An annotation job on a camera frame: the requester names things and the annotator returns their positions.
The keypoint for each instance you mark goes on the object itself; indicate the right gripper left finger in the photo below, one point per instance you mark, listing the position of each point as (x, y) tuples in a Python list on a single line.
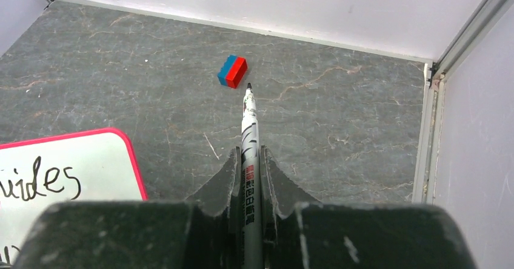
[(201, 231)]

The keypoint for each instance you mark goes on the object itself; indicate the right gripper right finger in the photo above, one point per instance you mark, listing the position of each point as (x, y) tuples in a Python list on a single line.
[(302, 232)]

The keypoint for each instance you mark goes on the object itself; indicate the white whiteboard marker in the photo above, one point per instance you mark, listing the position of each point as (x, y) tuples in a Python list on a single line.
[(251, 233)]

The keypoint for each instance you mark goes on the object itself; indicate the pink framed whiteboard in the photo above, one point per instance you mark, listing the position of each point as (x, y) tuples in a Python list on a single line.
[(89, 165)]

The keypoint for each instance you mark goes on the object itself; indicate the blue and red eraser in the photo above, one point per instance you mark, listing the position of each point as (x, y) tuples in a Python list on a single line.
[(232, 71)]

